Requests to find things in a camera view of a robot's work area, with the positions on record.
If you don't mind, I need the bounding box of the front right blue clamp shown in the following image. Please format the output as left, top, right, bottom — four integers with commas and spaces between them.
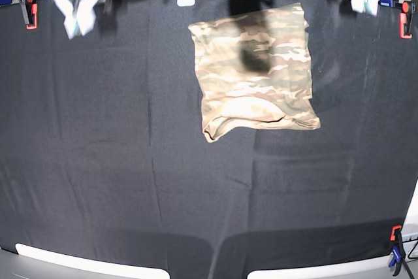
389, 225, 406, 277

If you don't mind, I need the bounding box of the left rear orange clamp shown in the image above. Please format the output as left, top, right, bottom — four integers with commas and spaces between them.
19, 0, 38, 30

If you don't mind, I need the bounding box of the right rear orange clamp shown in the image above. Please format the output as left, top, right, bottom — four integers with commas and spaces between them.
398, 1, 417, 39

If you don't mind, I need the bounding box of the black table cloth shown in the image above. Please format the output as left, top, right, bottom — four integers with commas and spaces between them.
1, 0, 417, 278

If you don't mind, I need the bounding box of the orange clamp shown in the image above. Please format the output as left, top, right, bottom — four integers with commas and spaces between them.
398, 1, 417, 39
19, 0, 38, 30

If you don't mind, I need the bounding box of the camouflage t-shirt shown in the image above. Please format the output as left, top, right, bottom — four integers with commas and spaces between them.
189, 3, 321, 142

